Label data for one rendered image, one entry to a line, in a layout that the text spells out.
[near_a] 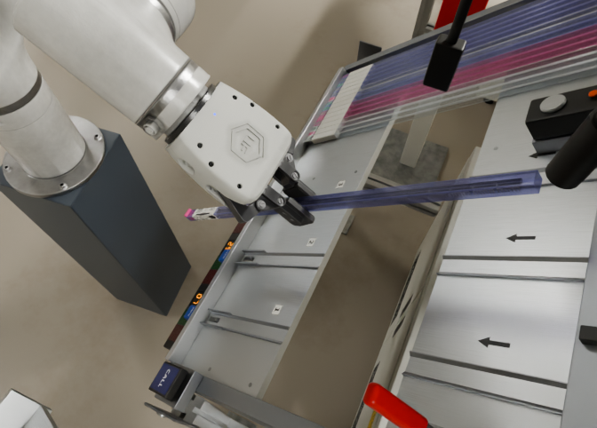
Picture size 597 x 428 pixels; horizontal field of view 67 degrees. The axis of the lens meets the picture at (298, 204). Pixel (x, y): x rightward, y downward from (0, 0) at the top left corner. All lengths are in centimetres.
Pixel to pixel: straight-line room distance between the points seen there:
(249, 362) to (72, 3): 44
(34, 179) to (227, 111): 58
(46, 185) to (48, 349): 78
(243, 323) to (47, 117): 48
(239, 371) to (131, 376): 92
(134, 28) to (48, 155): 50
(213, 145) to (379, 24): 192
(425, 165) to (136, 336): 117
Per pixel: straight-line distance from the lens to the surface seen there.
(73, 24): 45
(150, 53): 44
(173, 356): 73
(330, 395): 143
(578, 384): 34
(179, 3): 50
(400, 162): 176
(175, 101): 44
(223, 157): 45
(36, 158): 92
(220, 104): 47
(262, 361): 60
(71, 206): 93
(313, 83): 201
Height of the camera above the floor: 142
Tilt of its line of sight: 60 degrees down
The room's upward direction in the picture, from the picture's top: straight up
